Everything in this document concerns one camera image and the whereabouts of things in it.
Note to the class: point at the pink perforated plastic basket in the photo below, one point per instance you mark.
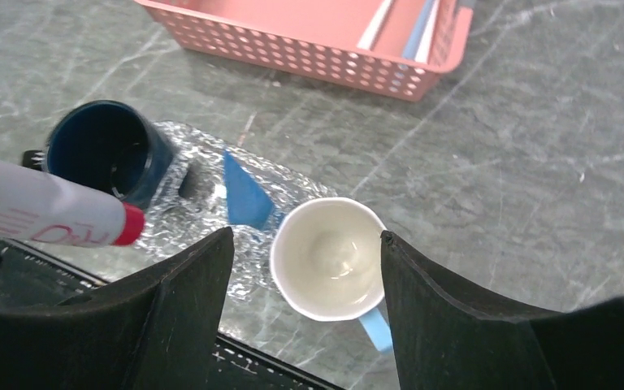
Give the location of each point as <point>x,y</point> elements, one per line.
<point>320,39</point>

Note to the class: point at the black base frame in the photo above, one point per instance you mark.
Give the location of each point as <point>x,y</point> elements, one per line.
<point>31,277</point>

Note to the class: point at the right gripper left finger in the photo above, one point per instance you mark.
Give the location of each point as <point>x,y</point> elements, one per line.
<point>153,329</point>

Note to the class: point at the white pink toothbrush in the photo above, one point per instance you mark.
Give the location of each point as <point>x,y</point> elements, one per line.
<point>371,32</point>

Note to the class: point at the light blue mug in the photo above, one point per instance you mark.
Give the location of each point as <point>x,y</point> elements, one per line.
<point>326,262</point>

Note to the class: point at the blue toothpaste tube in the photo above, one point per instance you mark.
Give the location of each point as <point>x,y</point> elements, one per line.
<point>247,202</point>

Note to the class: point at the clear textured oval tray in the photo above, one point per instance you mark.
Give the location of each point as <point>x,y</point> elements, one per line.
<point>191,203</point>

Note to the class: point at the white red-capped toothpaste tube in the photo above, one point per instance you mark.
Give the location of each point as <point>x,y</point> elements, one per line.
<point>37,206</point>

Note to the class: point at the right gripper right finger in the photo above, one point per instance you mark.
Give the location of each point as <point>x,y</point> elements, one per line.
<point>451,333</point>

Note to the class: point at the dark blue mug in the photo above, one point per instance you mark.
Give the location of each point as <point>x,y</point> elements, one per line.
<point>108,146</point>

